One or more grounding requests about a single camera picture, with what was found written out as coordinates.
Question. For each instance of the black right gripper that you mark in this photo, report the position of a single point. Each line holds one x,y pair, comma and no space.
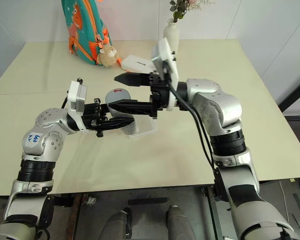
160,91

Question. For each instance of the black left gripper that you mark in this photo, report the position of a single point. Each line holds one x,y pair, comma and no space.
92,116

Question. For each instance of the gray jar lid red mark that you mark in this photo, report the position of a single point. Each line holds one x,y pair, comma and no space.
118,95

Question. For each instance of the grey mug with red logo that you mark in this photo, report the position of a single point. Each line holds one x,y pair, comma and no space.
130,127

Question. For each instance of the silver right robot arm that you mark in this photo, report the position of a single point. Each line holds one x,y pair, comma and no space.
222,110

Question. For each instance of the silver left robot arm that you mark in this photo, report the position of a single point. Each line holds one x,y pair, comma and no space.
41,140

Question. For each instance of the small white flat box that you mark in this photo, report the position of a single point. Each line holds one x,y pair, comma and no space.
136,64

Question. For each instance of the clear plastic box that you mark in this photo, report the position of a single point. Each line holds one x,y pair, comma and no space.
146,126

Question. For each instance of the brown plush bear toy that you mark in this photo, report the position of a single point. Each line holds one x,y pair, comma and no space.
107,55

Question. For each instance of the white ceramic vase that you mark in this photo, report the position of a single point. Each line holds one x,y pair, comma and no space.
171,33

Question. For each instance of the teal orange dinosaur backpack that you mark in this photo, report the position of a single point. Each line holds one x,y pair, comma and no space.
86,32

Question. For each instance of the black flat bar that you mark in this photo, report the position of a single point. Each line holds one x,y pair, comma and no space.
148,201

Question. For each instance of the pink flowers green stems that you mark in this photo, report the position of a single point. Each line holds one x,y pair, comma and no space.
183,8

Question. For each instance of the gray rounded foot shell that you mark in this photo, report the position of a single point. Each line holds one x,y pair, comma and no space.
118,223
178,221

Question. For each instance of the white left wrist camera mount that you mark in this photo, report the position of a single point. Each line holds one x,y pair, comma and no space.
76,98

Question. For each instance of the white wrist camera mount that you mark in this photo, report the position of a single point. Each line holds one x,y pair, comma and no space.
168,58
76,98

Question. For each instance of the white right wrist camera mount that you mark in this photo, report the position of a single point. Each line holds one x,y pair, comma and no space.
168,58

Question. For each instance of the black furniture frame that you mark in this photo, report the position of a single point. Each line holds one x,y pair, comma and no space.
296,93

